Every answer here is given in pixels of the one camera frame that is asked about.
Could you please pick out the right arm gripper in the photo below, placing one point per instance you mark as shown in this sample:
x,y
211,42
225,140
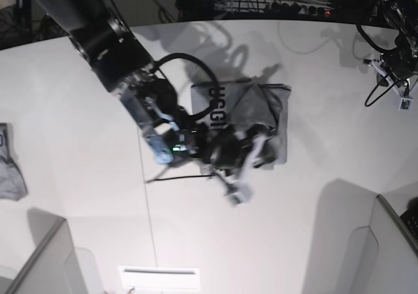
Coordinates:
x,y
225,135

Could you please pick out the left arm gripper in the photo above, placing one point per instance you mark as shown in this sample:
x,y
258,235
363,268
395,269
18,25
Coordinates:
x,y
400,63

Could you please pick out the grey T-shirt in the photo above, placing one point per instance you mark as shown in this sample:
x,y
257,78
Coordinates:
x,y
246,103

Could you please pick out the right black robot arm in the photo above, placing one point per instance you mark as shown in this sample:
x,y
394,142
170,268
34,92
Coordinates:
x,y
127,70

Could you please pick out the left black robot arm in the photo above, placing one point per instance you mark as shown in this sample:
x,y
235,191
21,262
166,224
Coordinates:
x,y
400,15

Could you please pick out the black keyboard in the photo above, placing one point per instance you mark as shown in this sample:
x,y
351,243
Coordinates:
x,y
409,218

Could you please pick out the left grey partition panel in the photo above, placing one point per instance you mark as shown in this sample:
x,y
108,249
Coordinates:
x,y
53,266

